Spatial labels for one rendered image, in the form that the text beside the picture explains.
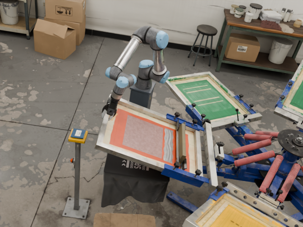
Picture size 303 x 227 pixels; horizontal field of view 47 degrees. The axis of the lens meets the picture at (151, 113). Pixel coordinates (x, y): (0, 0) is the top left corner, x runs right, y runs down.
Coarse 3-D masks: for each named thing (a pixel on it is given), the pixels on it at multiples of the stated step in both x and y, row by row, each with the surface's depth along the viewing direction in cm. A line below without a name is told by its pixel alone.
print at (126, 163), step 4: (124, 160) 261; (128, 160) 262; (124, 164) 258; (128, 164) 258; (132, 164) 259; (136, 164) 260; (140, 164) 260; (136, 168) 256; (140, 168) 257; (144, 168) 258; (148, 168) 258
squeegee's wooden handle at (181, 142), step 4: (184, 124) 269; (180, 128) 267; (184, 128) 265; (180, 132) 264; (184, 132) 261; (180, 136) 260; (184, 136) 258; (180, 140) 257; (184, 140) 254; (180, 144) 254; (184, 144) 251; (180, 148) 250; (184, 148) 248; (180, 152) 247; (184, 152) 244; (180, 156) 244; (184, 156) 242; (180, 160) 244
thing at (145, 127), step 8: (120, 112) 265; (128, 112) 269; (120, 120) 258; (128, 120) 261; (136, 120) 265; (144, 120) 270; (128, 128) 255; (136, 128) 258; (144, 128) 262; (152, 128) 266; (160, 128) 270; (168, 128) 275; (152, 136) 259; (160, 136) 263; (168, 144) 260
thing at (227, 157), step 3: (225, 156) 264; (228, 156) 265; (231, 156) 267; (216, 159) 262; (225, 159) 262; (228, 159) 262; (231, 159) 264; (225, 162) 263; (228, 162) 263; (231, 162) 263; (231, 165) 265
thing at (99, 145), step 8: (120, 104) 272; (128, 104) 271; (136, 104) 274; (144, 112) 275; (152, 112) 276; (104, 120) 245; (168, 120) 278; (104, 128) 239; (192, 128) 282; (96, 144) 225; (104, 144) 228; (200, 144) 271; (112, 152) 228; (120, 152) 228; (128, 152) 231; (200, 152) 263; (136, 160) 231; (144, 160) 232; (152, 160) 235; (200, 160) 256; (152, 168) 235; (160, 168) 234; (200, 168) 249
